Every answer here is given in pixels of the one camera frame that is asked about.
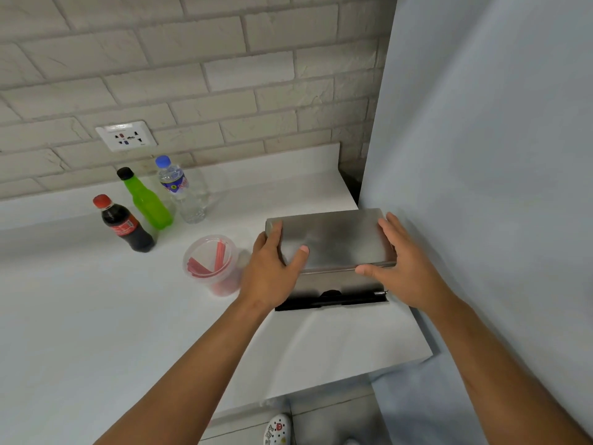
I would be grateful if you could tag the person's right hand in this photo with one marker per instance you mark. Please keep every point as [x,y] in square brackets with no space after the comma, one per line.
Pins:
[410,268]

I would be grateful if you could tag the person's left hand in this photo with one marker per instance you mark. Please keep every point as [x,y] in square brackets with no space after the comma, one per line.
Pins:
[265,275]

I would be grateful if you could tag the person's left middle finger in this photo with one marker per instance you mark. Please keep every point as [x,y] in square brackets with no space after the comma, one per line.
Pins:
[259,243]

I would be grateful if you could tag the person's left thumb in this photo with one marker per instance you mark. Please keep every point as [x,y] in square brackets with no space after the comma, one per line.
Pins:
[296,259]

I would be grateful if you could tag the person's right middle finger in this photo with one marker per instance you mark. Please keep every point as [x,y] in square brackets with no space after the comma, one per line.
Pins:
[399,229]

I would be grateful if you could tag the person's right thumb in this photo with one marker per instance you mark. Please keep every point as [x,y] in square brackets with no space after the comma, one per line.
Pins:
[373,269]

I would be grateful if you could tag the stainless steel napkin dispenser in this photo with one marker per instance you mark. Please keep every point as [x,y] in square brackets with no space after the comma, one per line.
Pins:
[333,247]

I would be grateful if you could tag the person's left forearm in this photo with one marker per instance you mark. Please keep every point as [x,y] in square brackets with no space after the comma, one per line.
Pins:
[185,375]

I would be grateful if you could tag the person's right forearm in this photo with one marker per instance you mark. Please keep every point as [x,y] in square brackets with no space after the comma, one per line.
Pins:
[502,375]

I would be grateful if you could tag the clear cup of red straws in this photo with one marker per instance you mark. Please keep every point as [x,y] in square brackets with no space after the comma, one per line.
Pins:
[212,264]

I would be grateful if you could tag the clear water bottle blue cap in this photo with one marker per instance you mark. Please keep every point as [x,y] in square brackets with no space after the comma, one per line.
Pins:
[181,189]

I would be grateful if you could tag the green soda bottle black cap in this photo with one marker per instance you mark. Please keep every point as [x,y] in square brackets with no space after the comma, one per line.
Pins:
[147,200]

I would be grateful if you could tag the dark cola bottle red cap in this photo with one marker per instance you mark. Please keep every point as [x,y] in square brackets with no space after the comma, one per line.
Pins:
[124,224]

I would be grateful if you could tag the white clog shoe with charms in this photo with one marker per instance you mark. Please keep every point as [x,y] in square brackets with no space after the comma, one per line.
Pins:
[278,431]

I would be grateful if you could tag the white wall power socket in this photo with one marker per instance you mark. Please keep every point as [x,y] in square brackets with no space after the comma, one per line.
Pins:
[126,136]

